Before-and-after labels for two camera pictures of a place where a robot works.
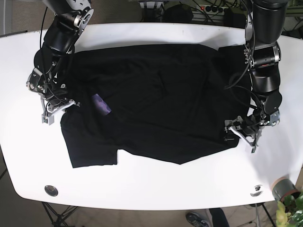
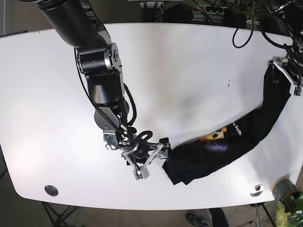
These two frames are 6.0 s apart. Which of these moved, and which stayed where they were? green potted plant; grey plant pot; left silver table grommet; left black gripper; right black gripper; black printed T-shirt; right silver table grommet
Moved: right black gripper; black printed T-shirt; left black gripper
Stayed: green potted plant; left silver table grommet; right silver table grommet; grey plant pot
